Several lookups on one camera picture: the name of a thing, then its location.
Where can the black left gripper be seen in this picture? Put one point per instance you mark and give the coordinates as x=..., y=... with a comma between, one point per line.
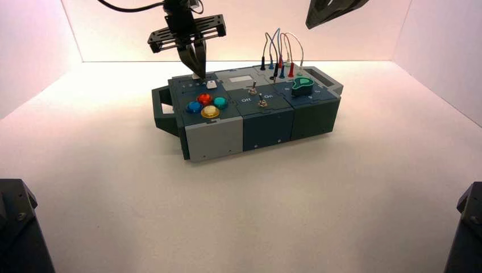
x=180, y=22

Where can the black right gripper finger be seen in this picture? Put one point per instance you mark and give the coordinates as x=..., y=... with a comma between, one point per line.
x=315, y=13
x=342, y=6

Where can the red dome push button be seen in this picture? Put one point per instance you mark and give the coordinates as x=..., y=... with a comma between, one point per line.
x=205, y=99

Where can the small grey display screen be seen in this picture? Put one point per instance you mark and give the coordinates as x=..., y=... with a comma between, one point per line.
x=241, y=79

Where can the blue dome push button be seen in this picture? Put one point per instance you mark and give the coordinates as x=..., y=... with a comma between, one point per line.
x=194, y=107

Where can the teal dome push button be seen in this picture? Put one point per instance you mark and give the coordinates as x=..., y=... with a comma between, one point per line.
x=220, y=102

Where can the white banana plug lead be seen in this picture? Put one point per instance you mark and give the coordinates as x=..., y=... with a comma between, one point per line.
x=301, y=67

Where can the yellow dome push button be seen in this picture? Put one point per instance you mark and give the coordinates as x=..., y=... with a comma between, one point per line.
x=210, y=111

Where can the red banana plug lead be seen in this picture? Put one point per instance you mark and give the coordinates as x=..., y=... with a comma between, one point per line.
x=290, y=70

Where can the black banana plug lead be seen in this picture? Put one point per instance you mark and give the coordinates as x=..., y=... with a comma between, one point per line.
x=276, y=70

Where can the green rimmed rotary knob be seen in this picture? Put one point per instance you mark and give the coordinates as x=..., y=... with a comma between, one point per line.
x=302, y=86

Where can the grey and blue control box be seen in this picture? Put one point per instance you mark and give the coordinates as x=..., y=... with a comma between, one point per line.
x=211, y=139

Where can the metal toggle switch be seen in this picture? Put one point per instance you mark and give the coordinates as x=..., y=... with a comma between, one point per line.
x=253, y=89
x=262, y=101

